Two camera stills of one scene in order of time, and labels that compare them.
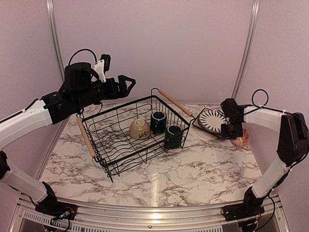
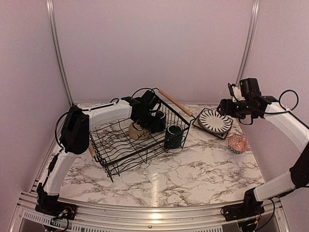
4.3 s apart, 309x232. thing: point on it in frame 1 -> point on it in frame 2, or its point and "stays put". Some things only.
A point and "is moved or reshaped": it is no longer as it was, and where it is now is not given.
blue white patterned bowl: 242,141 is moved or reshaped
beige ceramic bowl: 139,129 stays put
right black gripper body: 233,130 -> 238,111
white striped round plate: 212,120 stays put
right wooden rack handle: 169,98 stays put
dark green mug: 173,137 stays put
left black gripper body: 110,93 -> 146,121
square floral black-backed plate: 196,123 stays put
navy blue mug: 158,122 stays put
